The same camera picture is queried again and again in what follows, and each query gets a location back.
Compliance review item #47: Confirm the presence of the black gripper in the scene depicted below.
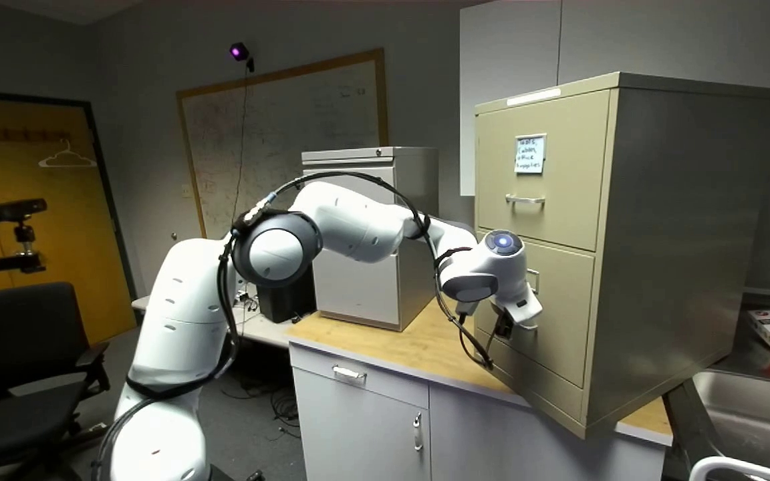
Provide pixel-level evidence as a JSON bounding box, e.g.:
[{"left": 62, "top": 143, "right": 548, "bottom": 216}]
[{"left": 496, "top": 309, "right": 516, "bottom": 341}]

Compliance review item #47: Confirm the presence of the beige bottom drawer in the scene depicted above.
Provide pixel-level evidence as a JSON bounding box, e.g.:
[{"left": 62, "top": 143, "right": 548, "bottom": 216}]
[{"left": 475, "top": 242, "right": 597, "bottom": 391}]

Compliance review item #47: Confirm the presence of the beige drawer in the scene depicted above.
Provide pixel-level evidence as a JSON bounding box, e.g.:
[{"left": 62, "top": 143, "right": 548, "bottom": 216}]
[
  {"left": 475, "top": 91, "right": 616, "bottom": 251},
  {"left": 475, "top": 242, "right": 597, "bottom": 391}
]

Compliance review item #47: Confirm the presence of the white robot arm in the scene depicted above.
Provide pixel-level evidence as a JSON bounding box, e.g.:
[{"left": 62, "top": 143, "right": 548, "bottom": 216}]
[{"left": 92, "top": 171, "right": 541, "bottom": 481}]

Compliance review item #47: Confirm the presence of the grey filing cabinet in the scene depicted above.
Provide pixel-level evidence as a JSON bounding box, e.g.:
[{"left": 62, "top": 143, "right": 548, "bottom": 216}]
[{"left": 303, "top": 148, "right": 439, "bottom": 333}]

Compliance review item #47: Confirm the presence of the beige top drawer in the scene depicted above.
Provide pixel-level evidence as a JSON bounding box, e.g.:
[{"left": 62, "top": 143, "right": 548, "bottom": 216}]
[{"left": 475, "top": 91, "right": 616, "bottom": 251}]

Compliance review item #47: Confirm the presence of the beige filing cabinet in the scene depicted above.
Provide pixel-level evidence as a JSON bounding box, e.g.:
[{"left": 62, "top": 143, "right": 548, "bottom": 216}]
[{"left": 475, "top": 72, "right": 770, "bottom": 438}]

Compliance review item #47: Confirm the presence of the grey base cabinet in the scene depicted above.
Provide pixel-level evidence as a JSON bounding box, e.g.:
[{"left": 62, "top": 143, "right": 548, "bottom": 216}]
[{"left": 288, "top": 342, "right": 668, "bottom": 481}]

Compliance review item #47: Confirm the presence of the black computer tower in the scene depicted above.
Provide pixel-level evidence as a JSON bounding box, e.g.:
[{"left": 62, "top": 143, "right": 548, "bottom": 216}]
[{"left": 256, "top": 270, "right": 316, "bottom": 323}]

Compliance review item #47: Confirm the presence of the steel sink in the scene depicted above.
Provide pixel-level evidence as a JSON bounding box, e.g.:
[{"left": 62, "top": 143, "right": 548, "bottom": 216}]
[{"left": 692, "top": 373, "right": 770, "bottom": 469}]

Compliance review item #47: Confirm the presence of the wood framed whiteboard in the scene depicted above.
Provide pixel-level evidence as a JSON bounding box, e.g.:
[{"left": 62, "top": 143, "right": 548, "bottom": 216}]
[{"left": 176, "top": 49, "right": 391, "bottom": 238}]

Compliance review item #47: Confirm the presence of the black office chair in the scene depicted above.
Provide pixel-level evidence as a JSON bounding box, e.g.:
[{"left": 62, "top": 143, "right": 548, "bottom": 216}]
[{"left": 0, "top": 281, "right": 111, "bottom": 481}]

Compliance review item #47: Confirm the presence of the purple lit camera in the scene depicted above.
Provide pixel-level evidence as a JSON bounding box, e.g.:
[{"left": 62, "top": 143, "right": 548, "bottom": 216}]
[{"left": 228, "top": 44, "right": 256, "bottom": 72}]

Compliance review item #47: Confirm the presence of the black camera on stand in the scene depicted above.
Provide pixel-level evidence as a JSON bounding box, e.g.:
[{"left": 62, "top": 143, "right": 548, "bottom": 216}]
[{"left": 0, "top": 198, "right": 48, "bottom": 273}]

